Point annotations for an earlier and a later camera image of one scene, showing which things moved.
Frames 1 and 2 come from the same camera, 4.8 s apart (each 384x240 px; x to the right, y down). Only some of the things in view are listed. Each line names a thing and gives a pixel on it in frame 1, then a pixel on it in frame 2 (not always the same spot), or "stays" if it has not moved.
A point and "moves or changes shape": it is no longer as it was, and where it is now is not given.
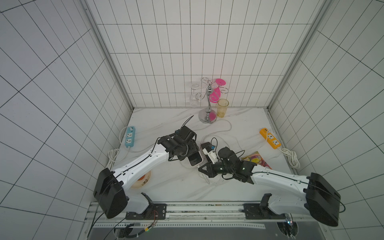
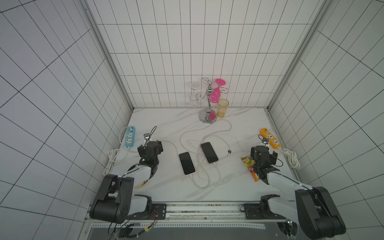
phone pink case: [206, 145] stays
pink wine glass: [215, 95] stays
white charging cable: [208, 153] moves or changes shape
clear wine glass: [194, 100] stays
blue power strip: [130, 136] stays
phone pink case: [195, 159] → [187, 163]
